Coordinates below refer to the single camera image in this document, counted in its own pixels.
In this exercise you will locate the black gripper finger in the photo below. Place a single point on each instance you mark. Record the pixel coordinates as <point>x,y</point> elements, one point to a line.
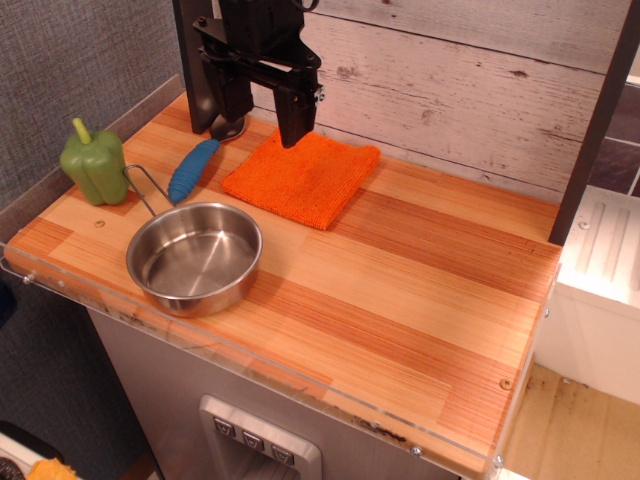
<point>296,111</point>
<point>230,89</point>

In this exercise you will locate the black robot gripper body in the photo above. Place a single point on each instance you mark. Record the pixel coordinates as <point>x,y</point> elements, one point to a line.
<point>263,38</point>

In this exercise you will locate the orange knitted rag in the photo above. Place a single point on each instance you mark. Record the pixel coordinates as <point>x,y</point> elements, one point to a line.
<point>309,183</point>

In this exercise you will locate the green toy bell pepper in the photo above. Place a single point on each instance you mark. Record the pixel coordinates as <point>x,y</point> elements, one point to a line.
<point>94,161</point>

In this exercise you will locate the stainless steel pot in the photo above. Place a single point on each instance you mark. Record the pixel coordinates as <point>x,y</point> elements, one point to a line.
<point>196,259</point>

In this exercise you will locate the clear acrylic edge guard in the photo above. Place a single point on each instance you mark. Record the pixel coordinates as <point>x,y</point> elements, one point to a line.
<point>391,376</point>

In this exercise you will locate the grey toy cabinet front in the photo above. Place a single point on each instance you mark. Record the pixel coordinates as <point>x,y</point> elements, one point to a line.
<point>166,386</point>

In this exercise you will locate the silver button panel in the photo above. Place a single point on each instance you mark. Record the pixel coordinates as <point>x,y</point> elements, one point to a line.
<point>257,442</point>

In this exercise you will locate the yellow object at corner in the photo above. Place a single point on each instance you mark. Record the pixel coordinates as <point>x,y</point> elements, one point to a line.
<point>51,469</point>

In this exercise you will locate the blue handled metal spoon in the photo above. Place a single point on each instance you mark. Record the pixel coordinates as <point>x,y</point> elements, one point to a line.
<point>189,171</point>

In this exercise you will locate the dark grey left post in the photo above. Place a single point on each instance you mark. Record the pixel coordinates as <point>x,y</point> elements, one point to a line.
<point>202,107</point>

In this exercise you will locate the dark grey post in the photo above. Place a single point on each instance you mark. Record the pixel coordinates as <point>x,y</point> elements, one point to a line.
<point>610,93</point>
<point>202,107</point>

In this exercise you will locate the dark grey right post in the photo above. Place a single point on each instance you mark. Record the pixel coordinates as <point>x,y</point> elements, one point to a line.
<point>610,93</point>

